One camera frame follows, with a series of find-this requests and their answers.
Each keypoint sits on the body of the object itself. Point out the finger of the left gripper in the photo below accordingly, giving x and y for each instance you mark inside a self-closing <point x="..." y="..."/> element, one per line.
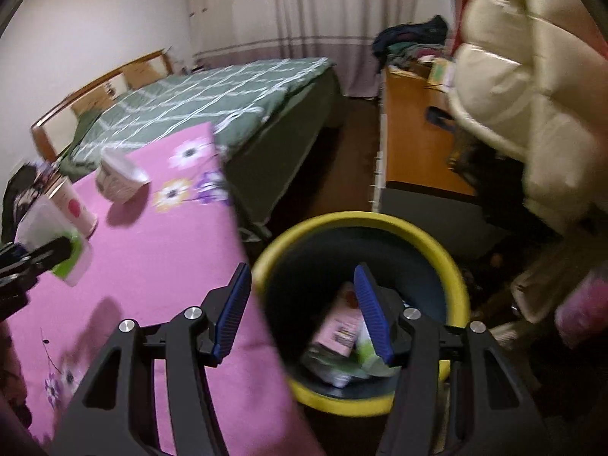
<point x="21" y="268"/>

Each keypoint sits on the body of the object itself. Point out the dark clothes on nightstand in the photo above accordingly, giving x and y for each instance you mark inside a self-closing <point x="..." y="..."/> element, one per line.
<point x="22" y="190"/>

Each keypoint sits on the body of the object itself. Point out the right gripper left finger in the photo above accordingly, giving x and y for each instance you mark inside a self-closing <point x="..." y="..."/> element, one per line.
<point x="113" y="410"/>

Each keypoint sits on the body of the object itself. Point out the wooden headboard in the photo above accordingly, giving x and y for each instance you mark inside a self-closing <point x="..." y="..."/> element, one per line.
<point x="55" y="130"/>

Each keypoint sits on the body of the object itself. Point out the clear plastic cup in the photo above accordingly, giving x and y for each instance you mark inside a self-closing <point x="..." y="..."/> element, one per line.
<point x="43" y="224"/>

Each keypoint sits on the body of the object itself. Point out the pile of clothes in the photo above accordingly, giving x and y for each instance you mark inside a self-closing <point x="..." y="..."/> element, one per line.
<point x="392" y="40"/>

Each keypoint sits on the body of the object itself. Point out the wooden dresser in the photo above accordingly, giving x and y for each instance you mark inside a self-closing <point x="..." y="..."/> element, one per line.
<point x="413" y="181"/>

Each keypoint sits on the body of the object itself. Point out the white and mauve curtain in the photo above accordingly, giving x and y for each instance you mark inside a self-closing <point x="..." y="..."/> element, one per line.
<point x="229" y="32"/>

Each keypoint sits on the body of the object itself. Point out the green white bottle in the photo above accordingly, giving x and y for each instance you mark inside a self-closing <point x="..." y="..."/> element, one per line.
<point x="368" y="359"/>

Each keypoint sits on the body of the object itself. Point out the green checked bed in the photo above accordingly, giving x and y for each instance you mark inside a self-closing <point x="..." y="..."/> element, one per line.
<point x="266" y="117"/>

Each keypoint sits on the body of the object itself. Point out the pink dotted paper cup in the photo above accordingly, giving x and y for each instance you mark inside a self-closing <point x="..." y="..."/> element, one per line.
<point x="63" y="194"/>

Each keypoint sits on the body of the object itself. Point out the cream puffer jacket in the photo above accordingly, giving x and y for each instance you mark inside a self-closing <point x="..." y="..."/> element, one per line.
<point x="531" y="82"/>

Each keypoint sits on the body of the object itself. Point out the pink floral table cloth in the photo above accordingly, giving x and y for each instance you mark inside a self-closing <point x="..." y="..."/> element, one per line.
<point x="152" y="258"/>

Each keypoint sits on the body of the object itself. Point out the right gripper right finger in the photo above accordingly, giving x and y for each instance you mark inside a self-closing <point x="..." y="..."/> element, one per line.
<point x="490" y="410"/>

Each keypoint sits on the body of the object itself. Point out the white ribbed paper cup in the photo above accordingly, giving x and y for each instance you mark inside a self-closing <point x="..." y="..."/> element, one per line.
<point x="118" y="178"/>

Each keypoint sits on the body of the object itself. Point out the beige hanging garment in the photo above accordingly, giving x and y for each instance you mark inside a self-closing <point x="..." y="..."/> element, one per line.
<point x="556" y="273"/>

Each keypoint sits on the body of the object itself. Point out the yellow rimmed trash bin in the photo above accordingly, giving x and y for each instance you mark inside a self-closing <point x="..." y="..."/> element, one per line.
<point x="316" y="284"/>

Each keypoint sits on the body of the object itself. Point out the pink floral fabric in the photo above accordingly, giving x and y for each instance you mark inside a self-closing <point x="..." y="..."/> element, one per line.
<point x="584" y="312"/>

